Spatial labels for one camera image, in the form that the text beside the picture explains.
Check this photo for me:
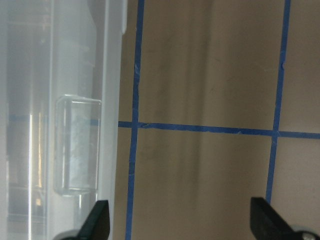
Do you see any clear plastic box lid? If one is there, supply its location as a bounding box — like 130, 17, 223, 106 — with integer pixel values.
0, 0, 128, 240

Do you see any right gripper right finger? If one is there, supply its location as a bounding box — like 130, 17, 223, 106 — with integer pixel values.
249, 197, 304, 240

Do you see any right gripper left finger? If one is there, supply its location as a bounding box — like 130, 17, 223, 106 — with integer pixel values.
75, 200, 111, 240

